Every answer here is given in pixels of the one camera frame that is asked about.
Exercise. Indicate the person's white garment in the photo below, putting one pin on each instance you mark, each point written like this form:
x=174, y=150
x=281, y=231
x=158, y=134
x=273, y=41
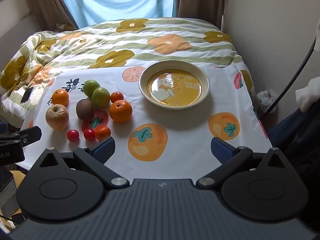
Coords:
x=308, y=95

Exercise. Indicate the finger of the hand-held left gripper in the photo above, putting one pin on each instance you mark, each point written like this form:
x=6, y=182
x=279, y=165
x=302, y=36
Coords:
x=3, y=128
x=30, y=135

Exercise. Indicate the green round fruit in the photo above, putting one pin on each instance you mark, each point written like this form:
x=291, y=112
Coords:
x=101, y=97
x=90, y=86

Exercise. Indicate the black phone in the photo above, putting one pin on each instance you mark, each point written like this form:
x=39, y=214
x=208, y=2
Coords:
x=26, y=94

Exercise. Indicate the large orange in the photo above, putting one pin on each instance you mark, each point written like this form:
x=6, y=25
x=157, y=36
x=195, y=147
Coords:
x=120, y=111

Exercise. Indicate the grey box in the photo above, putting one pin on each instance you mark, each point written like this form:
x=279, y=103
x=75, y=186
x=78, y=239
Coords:
x=7, y=192

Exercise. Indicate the red cherry tomato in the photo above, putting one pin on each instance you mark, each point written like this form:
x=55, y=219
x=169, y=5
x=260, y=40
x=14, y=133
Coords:
x=73, y=135
x=89, y=134

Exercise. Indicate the person's dark blue pants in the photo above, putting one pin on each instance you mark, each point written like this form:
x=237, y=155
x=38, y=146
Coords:
x=295, y=135

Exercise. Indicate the wrinkled pale apple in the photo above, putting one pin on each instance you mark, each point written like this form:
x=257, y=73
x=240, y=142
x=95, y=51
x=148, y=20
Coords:
x=57, y=117

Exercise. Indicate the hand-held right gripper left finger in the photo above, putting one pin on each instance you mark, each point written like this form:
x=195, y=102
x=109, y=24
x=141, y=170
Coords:
x=105, y=150

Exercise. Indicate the brown kiwi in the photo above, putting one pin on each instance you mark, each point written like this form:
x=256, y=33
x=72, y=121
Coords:
x=84, y=109

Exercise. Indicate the yellow patterned pillow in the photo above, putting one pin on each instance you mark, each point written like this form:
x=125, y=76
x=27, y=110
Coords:
x=65, y=27

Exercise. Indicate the white fruit print cloth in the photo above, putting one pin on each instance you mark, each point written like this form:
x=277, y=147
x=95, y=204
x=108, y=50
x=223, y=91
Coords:
x=185, y=130

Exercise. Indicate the brown curtain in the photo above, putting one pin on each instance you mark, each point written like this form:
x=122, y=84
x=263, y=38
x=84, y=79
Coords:
x=47, y=2
x=200, y=0

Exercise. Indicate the yellow cartoon print plate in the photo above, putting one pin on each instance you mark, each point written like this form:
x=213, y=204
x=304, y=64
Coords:
x=175, y=90

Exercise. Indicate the white plastic bag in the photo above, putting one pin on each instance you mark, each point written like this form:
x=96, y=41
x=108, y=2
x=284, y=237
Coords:
x=266, y=99

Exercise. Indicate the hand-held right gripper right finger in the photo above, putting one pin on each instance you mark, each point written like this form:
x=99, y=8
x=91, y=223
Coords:
x=220, y=150

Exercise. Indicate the small tangerine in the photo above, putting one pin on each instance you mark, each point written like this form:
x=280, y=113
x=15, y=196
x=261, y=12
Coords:
x=117, y=96
x=102, y=133
x=60, y=97

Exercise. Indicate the floral striped blanket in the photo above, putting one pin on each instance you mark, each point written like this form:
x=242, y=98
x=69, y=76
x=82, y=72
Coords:
x=105, y=42

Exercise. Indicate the light blue window cloth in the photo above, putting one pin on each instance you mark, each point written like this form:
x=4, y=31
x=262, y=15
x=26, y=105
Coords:
x=117, y=0

